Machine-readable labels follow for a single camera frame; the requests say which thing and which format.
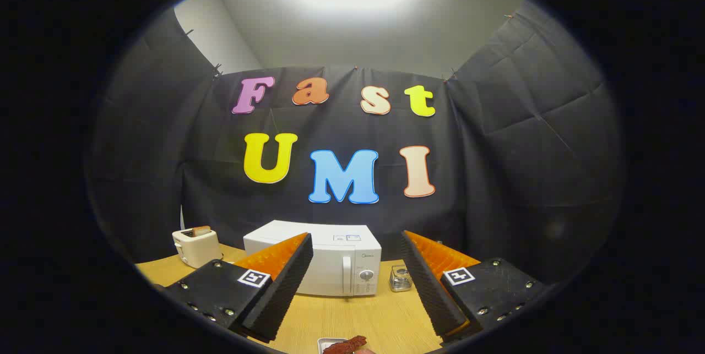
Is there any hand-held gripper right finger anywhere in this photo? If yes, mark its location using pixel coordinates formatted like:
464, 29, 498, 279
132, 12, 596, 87
400, 230, 551, 338

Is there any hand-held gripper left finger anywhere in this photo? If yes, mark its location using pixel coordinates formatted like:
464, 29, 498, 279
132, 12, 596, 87
162, 232, 314, 342

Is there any white toaster oven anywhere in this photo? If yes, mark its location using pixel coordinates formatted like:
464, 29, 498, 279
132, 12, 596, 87
243, 220, 382, 297

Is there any brown grilled meat piece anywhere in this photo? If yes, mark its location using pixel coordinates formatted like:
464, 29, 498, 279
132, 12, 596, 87
323, 335, 368, 354

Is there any white bread toaster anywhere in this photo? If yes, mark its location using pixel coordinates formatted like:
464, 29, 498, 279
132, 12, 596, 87
172, 227, 224, 269

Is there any small white ribbed tray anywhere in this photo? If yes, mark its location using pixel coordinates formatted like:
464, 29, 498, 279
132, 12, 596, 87
317, 337, 349, 354

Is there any metal wire basket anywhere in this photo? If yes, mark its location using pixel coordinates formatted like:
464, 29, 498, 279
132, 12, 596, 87
389, 265, 414, 293

